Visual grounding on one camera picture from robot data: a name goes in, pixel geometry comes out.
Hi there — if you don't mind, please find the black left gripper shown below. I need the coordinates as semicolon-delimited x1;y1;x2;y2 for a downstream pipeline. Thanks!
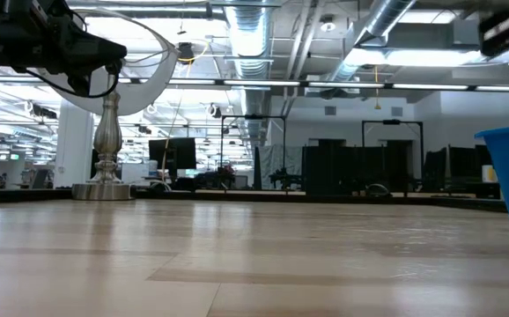
29;2;128;85

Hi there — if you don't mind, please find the silver lamp with white shade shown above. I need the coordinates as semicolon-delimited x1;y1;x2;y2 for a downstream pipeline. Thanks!
38;6;181;202

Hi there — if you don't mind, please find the bright ceiling light panel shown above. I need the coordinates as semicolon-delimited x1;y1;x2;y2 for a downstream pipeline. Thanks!
344;47;483;68

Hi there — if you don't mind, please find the black computer monitor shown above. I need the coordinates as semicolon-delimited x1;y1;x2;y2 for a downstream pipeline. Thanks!
148;137;197;171

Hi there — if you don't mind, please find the black partition screen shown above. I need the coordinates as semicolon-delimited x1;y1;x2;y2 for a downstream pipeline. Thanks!
302;144;414;195
422;145;490;181

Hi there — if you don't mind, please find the white yellow container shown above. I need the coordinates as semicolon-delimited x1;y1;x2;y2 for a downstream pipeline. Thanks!
482;164;499;183

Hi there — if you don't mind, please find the long ceiling light strip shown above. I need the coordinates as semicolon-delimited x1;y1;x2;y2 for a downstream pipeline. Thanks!
164;77;509;92

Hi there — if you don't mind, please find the grey tarp cover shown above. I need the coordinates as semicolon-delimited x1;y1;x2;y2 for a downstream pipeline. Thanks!
254;144;304;190

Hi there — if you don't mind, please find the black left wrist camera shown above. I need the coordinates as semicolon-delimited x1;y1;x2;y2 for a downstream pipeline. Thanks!
67;73;93;98

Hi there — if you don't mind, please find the black ceiling camera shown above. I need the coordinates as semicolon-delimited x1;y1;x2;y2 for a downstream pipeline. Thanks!
173;41;196;63

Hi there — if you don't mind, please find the silver ventilation duct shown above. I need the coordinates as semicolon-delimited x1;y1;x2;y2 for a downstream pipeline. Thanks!
224;0;274;146
324;0;417;85

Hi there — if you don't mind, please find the black metal frame rig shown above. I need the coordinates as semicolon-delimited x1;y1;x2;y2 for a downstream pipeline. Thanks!
221;114;287;191
361;119;424;195

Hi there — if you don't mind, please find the yellow hanging cord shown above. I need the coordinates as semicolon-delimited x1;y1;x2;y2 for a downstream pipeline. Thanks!
372;64;382;111

